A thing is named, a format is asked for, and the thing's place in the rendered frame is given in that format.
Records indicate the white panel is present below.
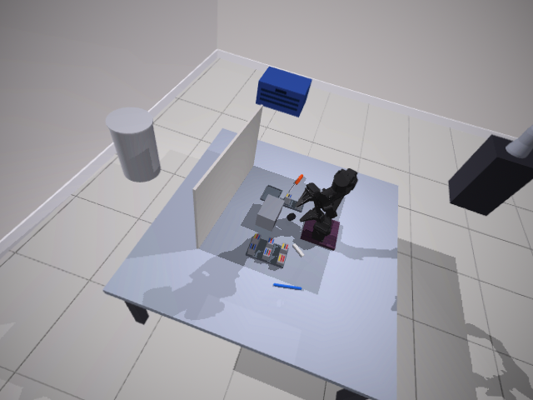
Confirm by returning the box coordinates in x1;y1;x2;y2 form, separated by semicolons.
192;105;263;249

